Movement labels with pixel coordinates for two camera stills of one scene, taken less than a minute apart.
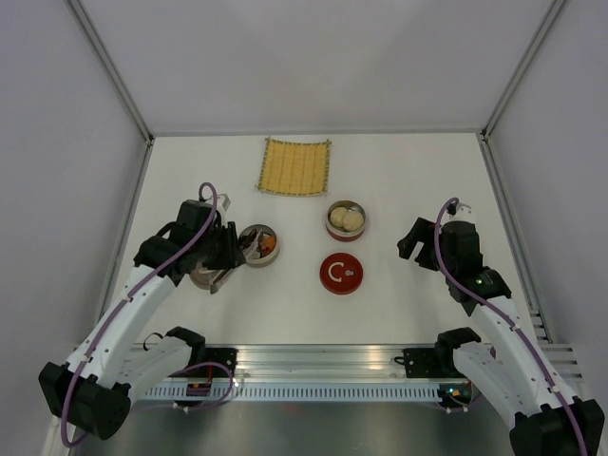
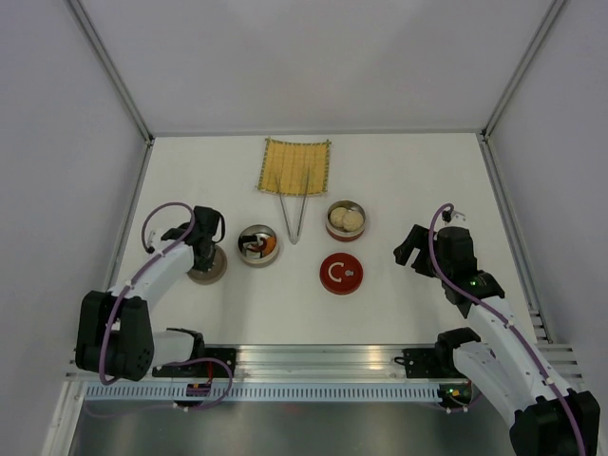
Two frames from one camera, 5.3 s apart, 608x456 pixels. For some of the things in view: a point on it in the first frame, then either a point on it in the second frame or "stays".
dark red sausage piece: (245, 240) -> (259, 248)
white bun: (352, 220) stays
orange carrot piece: (268, 243) stays
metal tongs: (222, 277) -> (294, 239)
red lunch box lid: (341, 273) stays
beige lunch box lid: (201, 276) stays
